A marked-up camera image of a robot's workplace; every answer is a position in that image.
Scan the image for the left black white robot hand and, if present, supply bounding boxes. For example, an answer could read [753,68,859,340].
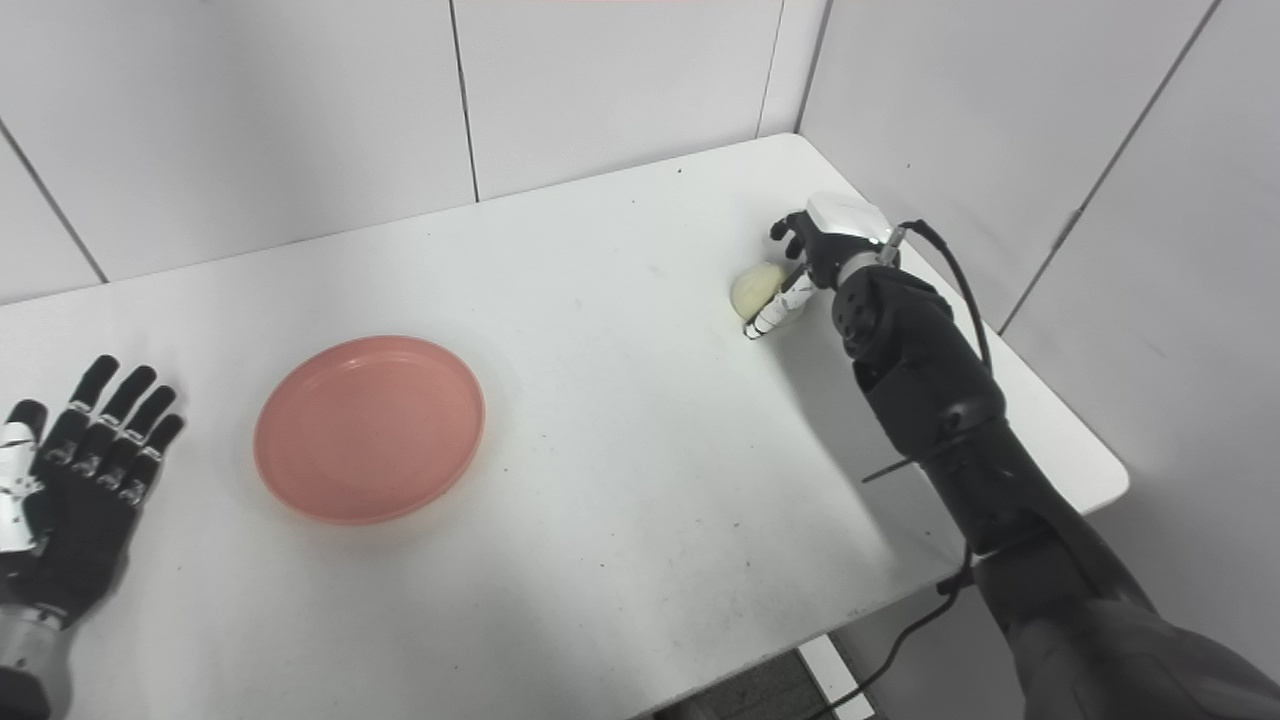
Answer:
[0,354,187,629]

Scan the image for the pink round plate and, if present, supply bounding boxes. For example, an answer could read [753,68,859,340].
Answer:
[252,335,488,527]

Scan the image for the white steamed bun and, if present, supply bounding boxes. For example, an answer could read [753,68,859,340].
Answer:
[730,262,807,329]

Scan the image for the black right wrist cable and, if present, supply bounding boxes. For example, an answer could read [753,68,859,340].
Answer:
[800,220,996,720]

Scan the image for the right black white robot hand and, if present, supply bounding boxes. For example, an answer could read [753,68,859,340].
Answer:
[742,192,897,342]

